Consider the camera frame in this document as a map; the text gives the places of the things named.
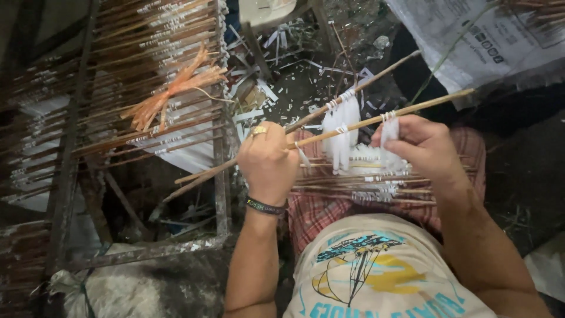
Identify light bamboo stick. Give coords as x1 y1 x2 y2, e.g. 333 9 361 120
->
174 88 476 185

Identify metal rack of candle sticks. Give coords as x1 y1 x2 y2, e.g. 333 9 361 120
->
0 0 235 318

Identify dark bamboo stick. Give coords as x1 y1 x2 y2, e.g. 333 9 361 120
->
162 50 421 204

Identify person's right hand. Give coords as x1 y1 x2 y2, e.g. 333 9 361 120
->
371 115 465 187

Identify red plaid shorts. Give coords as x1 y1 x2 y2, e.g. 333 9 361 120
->
287 127 487 254

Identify green string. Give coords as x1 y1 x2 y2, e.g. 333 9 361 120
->
410 1 501 106

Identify person's left hand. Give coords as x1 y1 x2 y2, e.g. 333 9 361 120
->
237 121 301 206

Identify small white candle bunch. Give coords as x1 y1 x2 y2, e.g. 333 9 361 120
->
380 111 401 165

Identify black wristband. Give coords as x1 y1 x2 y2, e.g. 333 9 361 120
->
245 196 288 216

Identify narrow white candle bunch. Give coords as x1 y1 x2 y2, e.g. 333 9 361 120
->
332 125 352 175

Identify orange plastic twine bundle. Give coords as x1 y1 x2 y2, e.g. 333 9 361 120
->
120 43 229 132

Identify dirty grey sack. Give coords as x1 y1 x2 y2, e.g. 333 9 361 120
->
46 242 235 318

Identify large white candle bunch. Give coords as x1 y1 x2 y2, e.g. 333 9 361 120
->
321 90 361 156

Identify printed white woven sack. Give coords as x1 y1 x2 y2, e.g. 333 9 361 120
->
385 0 565 111

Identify heap of white wax scraps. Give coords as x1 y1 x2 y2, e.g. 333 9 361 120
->
225 18 398 142

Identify white wick string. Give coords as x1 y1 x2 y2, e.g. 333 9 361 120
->
294 141 312 169

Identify pile of sticks with candles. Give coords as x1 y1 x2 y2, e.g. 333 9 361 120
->
292 143 479 207

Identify beige printed t-shirt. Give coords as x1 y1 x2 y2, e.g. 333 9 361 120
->
283 214 498 318

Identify white plastic sheet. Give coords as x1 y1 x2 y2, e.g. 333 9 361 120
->
524 232 565 303

